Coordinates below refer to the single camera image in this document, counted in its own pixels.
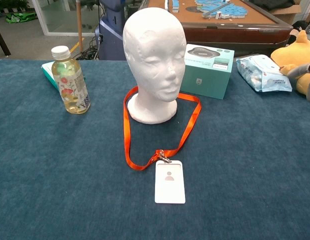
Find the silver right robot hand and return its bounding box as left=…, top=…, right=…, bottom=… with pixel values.
left=286, top=62, right=310, bottom=103

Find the white badge card holder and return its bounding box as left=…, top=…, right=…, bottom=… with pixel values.
left=154, top=149, right=186, bottom=205

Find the orange lanyard strap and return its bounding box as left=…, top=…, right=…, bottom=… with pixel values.
left=123, top=86, right=203, bottom=172

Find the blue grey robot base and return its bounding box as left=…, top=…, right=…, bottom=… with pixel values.
left=94, top=0, right=136, bottom=61

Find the white foam mannequin head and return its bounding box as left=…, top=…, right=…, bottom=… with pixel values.
left=122, top=6, right=187, bottom=125

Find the yellow plush toy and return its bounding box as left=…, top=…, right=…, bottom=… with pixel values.
left=270, top=29, right=310, bottom=99

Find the black soft object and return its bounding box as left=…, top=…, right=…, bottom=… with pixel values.
left=286, top=20, right=310, bottom=47

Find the light blue wipes pack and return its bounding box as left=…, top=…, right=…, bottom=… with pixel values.
left=235, top=54, right=293, bottom=93

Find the brown cardboard box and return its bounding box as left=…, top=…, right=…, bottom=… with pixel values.
left=268, top=4, right=303, bottom=25

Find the brown mahjong table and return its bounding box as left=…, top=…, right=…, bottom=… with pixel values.
left=139, top=0, right=294, bottom=60

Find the black cloth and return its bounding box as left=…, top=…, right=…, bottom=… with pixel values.
left=248, top=0, right=296, bottom=12

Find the teal speaker box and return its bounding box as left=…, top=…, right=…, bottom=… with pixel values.
left=179, top=43, right=235, bottom=101

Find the blue mahjong tile pile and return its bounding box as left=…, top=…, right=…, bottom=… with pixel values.
left=164, top=0, right=248, bottom=20

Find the brown wooden pole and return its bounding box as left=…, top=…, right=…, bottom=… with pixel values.
left=76, top=0, right=84, bottom=53

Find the yellow tea bottle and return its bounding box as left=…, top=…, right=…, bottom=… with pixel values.
left=50, top=45, right=92, bottom=115

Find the white framed glass door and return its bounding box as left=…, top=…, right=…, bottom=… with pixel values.
left=31, top=0, right=103, bottom=37

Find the green wet wipes pack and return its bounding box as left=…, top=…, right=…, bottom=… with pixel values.
left=41, top=61, right=60, bottom=91

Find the blue carpet table cover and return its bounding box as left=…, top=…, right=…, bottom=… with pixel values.
left=0, top=59, right=310, bottom=240

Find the green bag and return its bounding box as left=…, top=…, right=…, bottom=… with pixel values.
left=5, top=11, right=38, bottom=25

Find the green plants row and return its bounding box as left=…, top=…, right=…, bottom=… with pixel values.
left=0, top=0, right=30, bottom=13

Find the dark furniture leg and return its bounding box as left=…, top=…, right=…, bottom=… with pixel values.
left=0, top=21, right=11, bottom=57

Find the black cable bundle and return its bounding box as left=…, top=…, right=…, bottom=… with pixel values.
left=77, top=37, right=101, bottom=61

